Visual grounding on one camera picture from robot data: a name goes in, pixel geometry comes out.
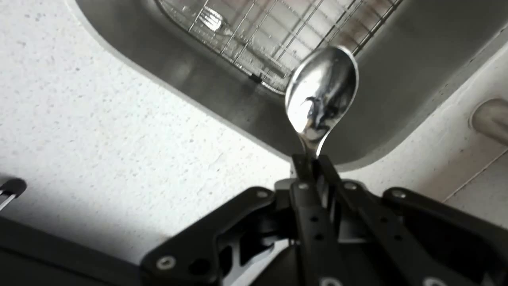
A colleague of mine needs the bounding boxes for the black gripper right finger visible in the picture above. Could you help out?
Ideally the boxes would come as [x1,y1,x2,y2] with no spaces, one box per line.
[316,154,508,286]

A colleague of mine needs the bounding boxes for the stainless steel sink basin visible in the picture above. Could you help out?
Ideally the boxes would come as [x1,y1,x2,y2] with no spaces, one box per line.
[73,0,508,173]

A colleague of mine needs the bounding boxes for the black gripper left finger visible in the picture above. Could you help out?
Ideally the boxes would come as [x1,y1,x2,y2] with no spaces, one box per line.
[140,153,346,286]

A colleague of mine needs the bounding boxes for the silver fork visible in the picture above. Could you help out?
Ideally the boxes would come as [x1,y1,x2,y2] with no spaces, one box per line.
[197,5,226,34]

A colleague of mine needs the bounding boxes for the silver spoon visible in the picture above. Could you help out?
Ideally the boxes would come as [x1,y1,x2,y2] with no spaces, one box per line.
[285,45,362,159]

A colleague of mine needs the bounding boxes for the small round sink deck cap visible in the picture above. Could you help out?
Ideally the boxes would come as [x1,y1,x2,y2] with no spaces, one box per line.
[469,97,508,148]

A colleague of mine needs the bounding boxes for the metal wire sink grid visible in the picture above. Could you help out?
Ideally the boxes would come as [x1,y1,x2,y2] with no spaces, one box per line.
[156,0,407,97]

